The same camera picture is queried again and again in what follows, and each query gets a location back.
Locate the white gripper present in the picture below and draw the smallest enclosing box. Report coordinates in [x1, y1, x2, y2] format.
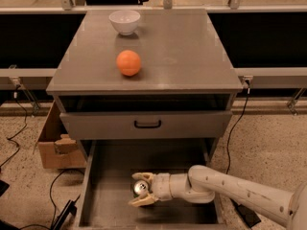
[129, 172, 171, 207]

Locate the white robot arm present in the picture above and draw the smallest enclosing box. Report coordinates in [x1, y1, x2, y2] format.
[130, 165, 307, 230]

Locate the open grey middle drawer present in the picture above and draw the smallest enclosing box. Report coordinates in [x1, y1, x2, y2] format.
[76, 139, 227, 230]

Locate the grey upper drawer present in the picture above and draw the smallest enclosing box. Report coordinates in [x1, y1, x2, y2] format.
[60, 111, 232, 140]

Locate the grey drawer cabinet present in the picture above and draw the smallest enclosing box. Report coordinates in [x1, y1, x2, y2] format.
[47, 9, 242, 151]

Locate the black device bottom left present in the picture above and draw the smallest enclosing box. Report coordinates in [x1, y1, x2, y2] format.
[51, 200, 77, 230]

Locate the brown cardboard box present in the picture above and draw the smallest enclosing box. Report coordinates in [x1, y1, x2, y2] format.
[37, 103, 86, 169]

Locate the black power adapter right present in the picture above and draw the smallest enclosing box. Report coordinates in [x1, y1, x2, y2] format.
[232, 201, 261, 229]

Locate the orange ball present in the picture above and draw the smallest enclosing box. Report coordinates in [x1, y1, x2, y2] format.
[116, 50, 141, 77]

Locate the white bowl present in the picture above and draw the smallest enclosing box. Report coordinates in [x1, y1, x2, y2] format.
[108, 10, 141, 35]

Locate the black drawer handle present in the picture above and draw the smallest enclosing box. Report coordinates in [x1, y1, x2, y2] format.
[133, 120, 162, 129]

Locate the black cable right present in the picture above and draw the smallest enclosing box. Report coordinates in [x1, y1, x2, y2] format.
[224, 80, 251, 175]

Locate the black cable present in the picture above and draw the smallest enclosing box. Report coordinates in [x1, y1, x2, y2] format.
[0, 84, 29, 171]
[224, 80, 251, 175]

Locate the black cable left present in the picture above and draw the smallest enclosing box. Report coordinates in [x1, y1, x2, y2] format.
[0, 84, 29, 171]

